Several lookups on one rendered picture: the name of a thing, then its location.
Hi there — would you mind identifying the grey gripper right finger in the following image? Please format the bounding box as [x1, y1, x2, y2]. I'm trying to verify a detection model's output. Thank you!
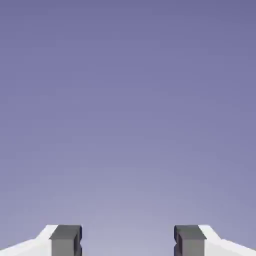
[173, 224, 256, 256]

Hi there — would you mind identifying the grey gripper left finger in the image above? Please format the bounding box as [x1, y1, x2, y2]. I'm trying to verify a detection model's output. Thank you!
[0, 224, 83, 256]

